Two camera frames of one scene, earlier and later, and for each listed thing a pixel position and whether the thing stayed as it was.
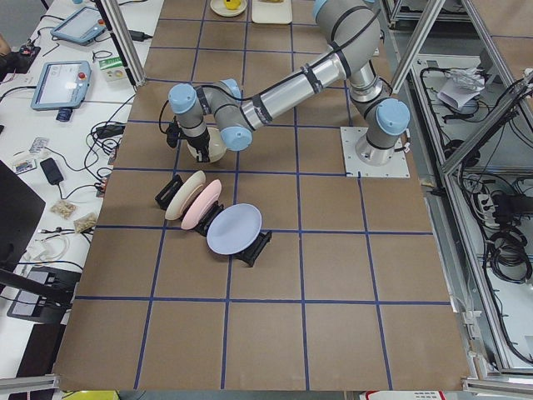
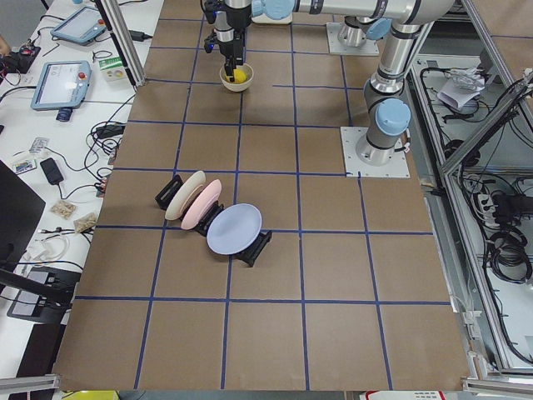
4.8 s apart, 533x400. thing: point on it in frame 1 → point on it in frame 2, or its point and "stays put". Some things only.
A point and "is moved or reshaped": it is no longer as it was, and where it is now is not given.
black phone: x=51 y=171 stays put
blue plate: x=234 y=229 stays put
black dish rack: x=247 y=256 stays put
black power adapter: x=138 y=36 stays put
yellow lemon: x=231 y=4 is moved or reshaped
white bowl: x=216 y=146 → x=233 y=87
